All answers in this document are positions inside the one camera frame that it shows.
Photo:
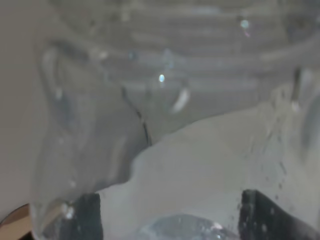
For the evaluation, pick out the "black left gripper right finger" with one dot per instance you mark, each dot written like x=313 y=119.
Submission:
x=260 y=218

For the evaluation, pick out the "clear plastic water bottle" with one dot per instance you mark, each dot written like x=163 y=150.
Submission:
x=170 y=109

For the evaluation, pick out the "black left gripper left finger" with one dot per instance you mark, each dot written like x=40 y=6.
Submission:
x=86 y=223

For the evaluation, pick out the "amber translucent plastic cup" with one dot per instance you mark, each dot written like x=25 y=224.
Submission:
x=17 y=225

